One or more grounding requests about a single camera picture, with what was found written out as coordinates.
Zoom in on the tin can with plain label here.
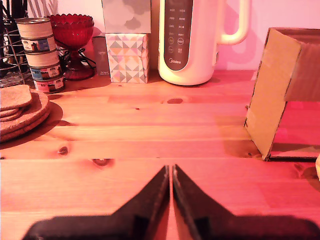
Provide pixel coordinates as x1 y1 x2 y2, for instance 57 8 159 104
24 49 61 68
15 17 54 39

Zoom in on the cloud print tissue box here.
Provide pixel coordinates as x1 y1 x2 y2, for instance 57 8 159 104
101 0 152 35

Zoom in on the square cork coaster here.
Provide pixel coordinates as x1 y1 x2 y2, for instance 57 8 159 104
0 107 21 118
0 111 25 123
0 84 33 112

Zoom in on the cardboard dice tower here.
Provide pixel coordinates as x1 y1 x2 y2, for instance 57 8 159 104
243 26 320 162

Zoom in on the black kitchen tool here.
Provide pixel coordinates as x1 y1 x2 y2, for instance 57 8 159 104
12 0 29 20
0 0 12 20

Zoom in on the thin black cable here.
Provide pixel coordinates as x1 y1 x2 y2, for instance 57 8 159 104
56 47 97 73

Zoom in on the metal wire rack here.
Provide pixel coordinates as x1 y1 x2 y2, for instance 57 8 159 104
0 14 28 88

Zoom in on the round cork trivet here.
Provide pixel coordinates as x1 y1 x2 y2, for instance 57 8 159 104
0 107 53 144
0 88 50 136

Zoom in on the tin can with blue label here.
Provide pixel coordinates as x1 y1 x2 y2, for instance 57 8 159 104
19 34 58 54

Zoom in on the triangle pattern tissue box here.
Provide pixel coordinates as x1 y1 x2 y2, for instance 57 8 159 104
104 33 150 84

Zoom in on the small dark grey box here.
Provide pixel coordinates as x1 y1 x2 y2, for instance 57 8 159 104
91 36 111 76

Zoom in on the tin can with pink label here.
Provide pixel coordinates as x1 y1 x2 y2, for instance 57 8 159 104
33 76 66 95

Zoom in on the cream electric kettle appliance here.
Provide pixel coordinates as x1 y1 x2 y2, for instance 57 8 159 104
157 0 251 86

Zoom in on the red glass footed bowl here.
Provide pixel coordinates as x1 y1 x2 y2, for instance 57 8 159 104
46 13 96 81

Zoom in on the tin can, blue red label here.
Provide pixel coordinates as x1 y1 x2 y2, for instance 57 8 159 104
29 63 63 81

